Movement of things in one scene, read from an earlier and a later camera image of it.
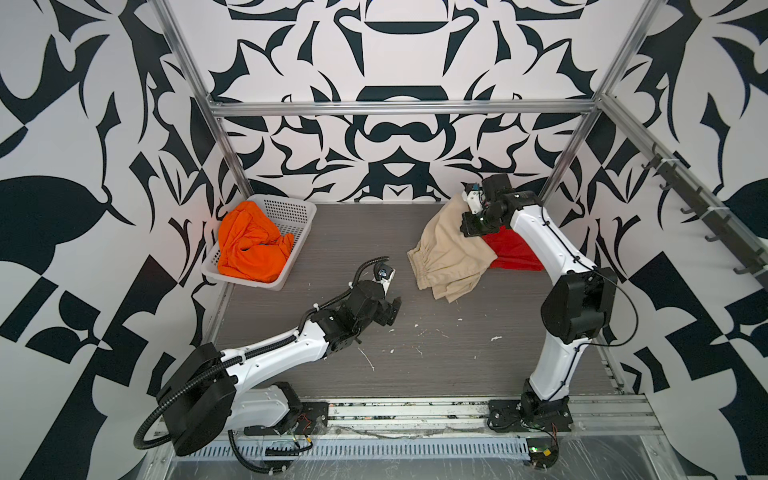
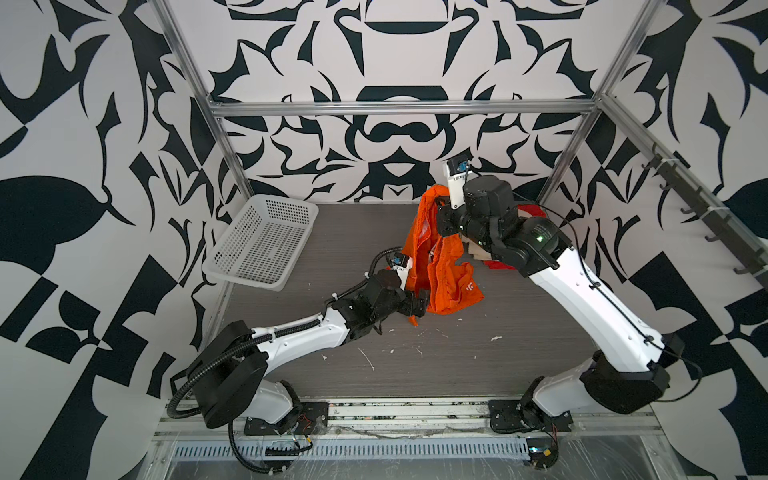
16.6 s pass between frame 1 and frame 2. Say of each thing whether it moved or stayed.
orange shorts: moved
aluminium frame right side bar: stayed
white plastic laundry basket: stayed
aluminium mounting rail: stayed
